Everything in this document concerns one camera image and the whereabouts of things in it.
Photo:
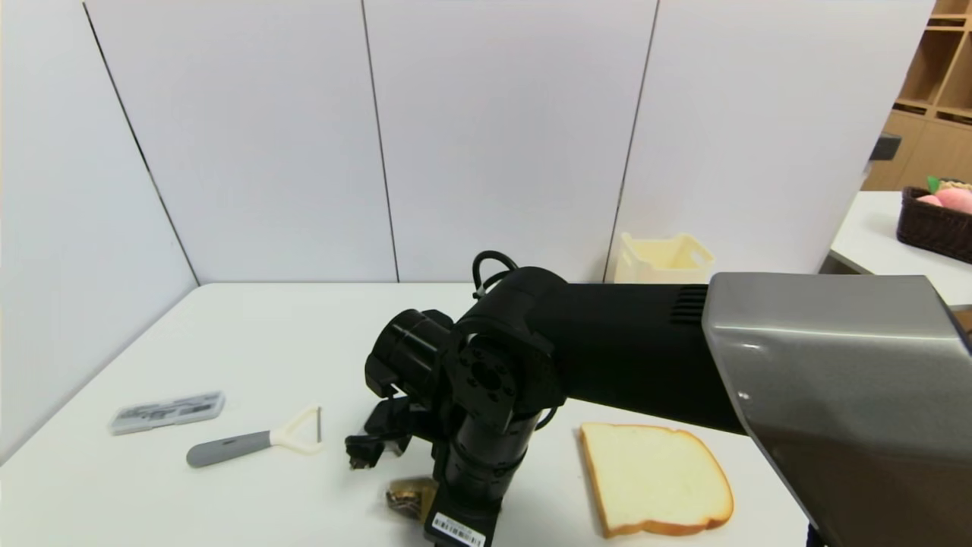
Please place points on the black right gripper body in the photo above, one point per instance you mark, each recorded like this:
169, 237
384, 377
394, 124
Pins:
460, 529

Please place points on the clear chocolate pack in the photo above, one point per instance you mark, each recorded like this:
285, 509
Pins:
410, 497

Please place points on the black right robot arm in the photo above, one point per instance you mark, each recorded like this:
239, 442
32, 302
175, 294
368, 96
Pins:
759, 357

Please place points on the cream plastic storage box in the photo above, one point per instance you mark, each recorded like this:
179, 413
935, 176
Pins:
661, 262

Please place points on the white bread slice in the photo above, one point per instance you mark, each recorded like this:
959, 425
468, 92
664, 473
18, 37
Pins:
653, 479

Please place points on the clear plastic flat case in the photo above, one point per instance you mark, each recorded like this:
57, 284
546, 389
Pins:
167, 412

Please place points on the white side table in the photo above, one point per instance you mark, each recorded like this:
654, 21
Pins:
881, 243

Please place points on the dark wicker basket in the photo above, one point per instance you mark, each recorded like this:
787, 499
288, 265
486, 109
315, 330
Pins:
934, 228

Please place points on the green plush leaf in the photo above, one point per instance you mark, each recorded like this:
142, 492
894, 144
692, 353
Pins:
931, 184

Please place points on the pink plush peach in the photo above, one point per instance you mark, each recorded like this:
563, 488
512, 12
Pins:
955, 200

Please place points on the wooden shelf cabinet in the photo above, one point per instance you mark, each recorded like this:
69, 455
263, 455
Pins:
930, 144

